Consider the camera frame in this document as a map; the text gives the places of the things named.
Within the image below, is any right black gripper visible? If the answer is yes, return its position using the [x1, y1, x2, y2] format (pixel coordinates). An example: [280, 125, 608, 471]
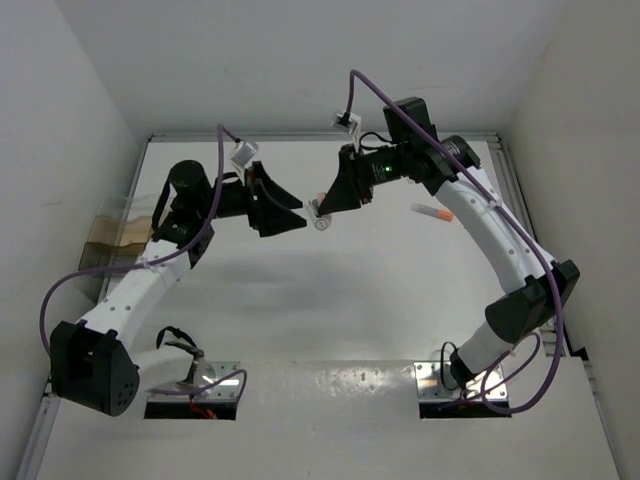
[318, 142, 409, 214]

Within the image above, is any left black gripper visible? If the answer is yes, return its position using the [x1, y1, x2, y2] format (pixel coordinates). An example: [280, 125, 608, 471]
[196, 161, 305, 237]

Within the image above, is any orange capped white tube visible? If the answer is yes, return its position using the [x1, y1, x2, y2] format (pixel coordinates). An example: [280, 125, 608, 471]
[410, 203, 454, 222]

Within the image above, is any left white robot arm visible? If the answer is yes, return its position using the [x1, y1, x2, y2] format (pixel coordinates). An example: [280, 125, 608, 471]
[49, 160, 307, 417]

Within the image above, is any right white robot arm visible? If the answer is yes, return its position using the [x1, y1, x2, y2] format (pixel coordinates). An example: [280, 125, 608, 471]
[311, 108, 580, 390]

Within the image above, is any clear compartment organizer box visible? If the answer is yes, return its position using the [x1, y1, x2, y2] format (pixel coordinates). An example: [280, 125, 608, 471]
[78, 194, 159, 271]

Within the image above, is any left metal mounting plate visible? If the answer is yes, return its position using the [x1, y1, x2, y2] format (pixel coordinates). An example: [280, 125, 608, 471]
[149, 362, 248, 403]

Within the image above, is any metal mounting plate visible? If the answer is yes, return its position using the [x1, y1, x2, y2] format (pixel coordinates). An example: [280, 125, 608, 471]
[149, 362, 248, 403]
[414, 361, 508, 404]

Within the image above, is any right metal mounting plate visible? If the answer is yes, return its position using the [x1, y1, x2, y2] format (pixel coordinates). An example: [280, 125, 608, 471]
[414, 361, 508, 404]

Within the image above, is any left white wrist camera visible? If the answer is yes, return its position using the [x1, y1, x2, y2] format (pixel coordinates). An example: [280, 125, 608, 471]
[229, 140, 259, 171]

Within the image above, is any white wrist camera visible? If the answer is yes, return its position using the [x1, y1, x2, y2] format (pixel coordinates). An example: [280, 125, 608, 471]
[229, 140, 259, 171]
[332, 111, 362, 146]

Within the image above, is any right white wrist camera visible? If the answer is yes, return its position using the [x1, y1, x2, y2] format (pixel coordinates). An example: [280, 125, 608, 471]
[332, 111, 362, 146]

